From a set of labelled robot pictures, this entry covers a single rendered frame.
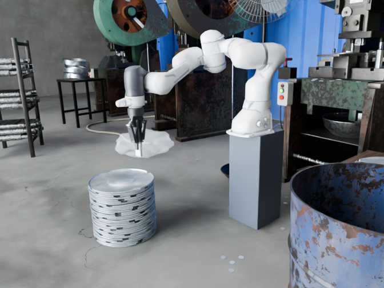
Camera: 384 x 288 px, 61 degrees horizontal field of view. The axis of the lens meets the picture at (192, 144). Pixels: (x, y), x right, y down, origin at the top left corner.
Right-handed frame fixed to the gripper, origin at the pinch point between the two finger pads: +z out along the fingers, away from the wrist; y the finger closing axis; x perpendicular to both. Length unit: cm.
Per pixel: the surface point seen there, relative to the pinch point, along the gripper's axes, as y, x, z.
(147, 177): -4.7, -8.1, 11.3
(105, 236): -27.5, -1.0, 31.9
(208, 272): -22, -48, 37
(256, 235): 11, -56, 37
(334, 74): 81, -75, -30
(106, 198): -27.2, -3.4, 13.6
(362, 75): 78, -88, -30
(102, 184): -20.3, 5.0, 11.3
